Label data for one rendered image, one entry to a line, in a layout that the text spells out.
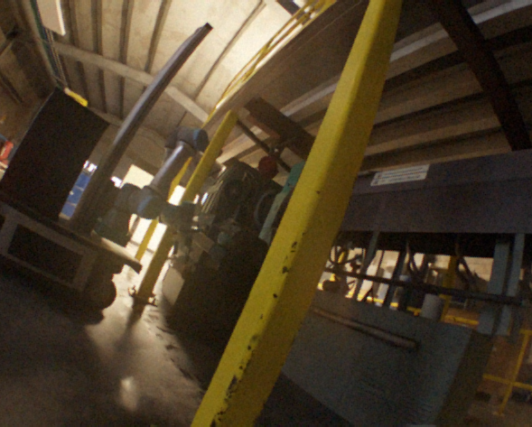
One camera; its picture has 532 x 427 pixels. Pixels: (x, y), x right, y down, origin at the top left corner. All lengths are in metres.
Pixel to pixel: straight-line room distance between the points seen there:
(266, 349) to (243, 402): 0.13
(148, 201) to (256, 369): 0.90
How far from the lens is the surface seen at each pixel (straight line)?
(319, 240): 0.60
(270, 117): 2.47
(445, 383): 1.27
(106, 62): 11.28
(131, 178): 8.26
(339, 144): 0.67
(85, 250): 1.36
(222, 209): 3.22
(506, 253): 1.48
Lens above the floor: 0.48
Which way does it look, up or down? 14 degrees up
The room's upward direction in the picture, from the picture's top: 24 degrees clockwise
